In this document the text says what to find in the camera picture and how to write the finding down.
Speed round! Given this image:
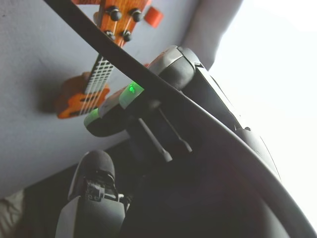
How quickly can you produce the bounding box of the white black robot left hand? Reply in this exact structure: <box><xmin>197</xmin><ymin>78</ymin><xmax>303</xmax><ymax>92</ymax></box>
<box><xmin>55</xmin><ymin>45</ymin><xmax>317</xmax><ymax>238</ymax></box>

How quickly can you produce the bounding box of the black cable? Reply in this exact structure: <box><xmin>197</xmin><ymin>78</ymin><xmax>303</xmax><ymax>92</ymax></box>
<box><xmin>43</xmin><ymin>0</ymin><xmax>317</xmax><ymax>238</ymax></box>

